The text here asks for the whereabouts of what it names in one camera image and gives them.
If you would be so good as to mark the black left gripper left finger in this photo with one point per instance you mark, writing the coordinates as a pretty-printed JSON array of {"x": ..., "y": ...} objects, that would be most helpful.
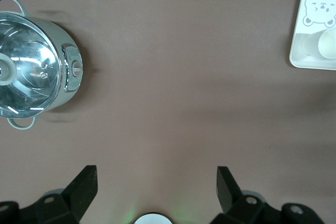
[{"x": 78, "y": 190}]

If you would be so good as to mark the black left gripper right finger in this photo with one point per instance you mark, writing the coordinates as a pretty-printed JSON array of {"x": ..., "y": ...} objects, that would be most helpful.
[{"x": 231, "y": 195}]

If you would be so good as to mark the grey-green electric cooking pot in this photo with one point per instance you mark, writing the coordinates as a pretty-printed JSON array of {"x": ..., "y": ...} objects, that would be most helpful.
[{"x": 74, "y": 69}]

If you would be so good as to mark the brown table mat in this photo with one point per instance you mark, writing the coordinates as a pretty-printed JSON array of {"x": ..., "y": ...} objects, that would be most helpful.
[{"x": 170, "y": 77}]

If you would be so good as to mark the cream bear print tray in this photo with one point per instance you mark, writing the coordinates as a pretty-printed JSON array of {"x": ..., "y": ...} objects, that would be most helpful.
[{"x": 302, "y": 11}]

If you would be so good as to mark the white plastic cup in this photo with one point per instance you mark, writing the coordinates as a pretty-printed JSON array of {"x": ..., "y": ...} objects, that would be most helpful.
[{"x": 328, "y": 45}]

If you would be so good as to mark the glass pot lid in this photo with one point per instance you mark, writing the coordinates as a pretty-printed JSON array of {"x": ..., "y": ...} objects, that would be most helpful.
[{"x": 26, "y": 51}]

